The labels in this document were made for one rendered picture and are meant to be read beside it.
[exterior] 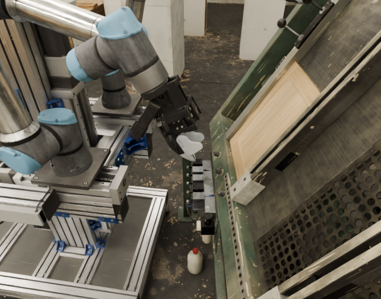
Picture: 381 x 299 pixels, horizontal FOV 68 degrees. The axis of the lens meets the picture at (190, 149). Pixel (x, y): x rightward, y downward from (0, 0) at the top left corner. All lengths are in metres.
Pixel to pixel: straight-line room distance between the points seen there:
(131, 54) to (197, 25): 5.63
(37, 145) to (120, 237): 1.11
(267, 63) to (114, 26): 1.13
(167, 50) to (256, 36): 1.87
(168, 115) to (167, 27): 2.90
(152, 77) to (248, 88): 1.09
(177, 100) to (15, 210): 0.82
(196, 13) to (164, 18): 2.71
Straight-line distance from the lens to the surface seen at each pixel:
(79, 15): 0.79
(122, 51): 0.56
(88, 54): 0.62
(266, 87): 1.38
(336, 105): 0.97
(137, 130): 0.65
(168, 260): 2.05
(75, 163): 1.13
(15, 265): 2.06
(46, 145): 1.00
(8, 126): 0.95
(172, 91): 0.59
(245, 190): 1.11
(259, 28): 4.94
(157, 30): 3.51
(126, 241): 1.92
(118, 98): 1.48
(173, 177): 2.55
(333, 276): 0.74
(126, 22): 0.56
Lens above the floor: 1.76
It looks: 38 degrees down
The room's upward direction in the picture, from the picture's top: straight up
